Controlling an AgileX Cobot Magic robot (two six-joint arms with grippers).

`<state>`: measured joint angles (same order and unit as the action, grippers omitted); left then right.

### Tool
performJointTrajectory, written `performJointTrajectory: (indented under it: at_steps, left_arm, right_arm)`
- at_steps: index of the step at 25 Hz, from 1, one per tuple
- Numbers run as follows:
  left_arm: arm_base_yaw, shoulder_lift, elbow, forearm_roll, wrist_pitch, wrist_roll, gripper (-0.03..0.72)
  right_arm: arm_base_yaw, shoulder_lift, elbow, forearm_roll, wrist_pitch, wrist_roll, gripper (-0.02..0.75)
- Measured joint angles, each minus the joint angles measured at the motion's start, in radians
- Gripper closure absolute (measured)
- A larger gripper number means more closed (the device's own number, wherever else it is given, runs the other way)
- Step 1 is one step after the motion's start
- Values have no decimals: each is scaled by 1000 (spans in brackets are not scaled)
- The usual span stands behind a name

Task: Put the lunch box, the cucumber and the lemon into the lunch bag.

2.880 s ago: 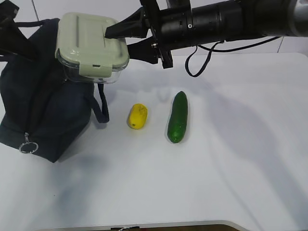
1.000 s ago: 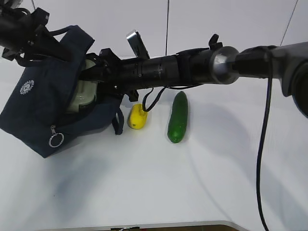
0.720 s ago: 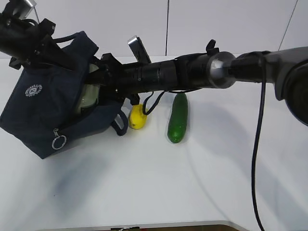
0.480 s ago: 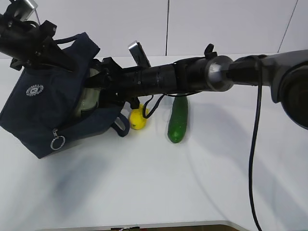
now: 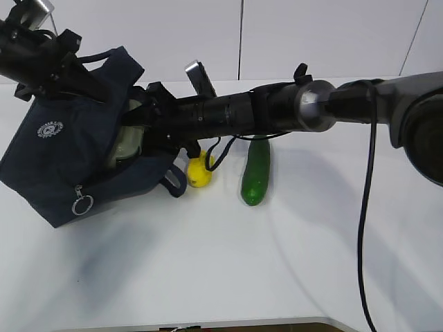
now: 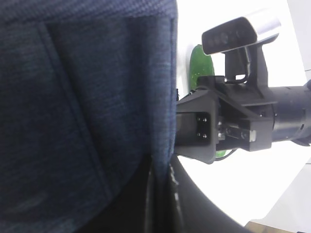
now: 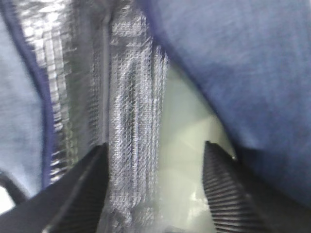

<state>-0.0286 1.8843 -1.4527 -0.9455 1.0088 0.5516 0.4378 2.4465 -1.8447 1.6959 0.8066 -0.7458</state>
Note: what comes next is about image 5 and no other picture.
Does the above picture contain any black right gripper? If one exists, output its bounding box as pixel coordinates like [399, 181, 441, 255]
[121, 82, 208, 159]

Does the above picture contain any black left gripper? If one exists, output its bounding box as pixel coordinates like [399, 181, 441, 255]
[1, 29, 109, 103]

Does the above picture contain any glass container green lid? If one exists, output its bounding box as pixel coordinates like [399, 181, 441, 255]
[109, 98, 145, 166]

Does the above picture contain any navy blue lunch bag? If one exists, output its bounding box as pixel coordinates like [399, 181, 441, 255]
[1, 47, 187, 228]

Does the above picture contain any green cucumber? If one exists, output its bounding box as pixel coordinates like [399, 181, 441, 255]
[240, 135, 271, 206]

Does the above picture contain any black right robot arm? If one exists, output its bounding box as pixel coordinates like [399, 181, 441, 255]
[122, 64, 442, 185]

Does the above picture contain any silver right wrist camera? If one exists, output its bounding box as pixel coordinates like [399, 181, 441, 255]
[185, 60, 217, 98]

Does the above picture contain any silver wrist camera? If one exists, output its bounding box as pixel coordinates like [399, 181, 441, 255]
[185, 60, 217, 98]
[9, 0, 55, 30]

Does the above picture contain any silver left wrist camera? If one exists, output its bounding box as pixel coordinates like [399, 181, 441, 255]
[9, 0, 55, 30]

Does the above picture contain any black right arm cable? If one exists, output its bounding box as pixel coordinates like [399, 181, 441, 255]
[206, 77, 379, 332]

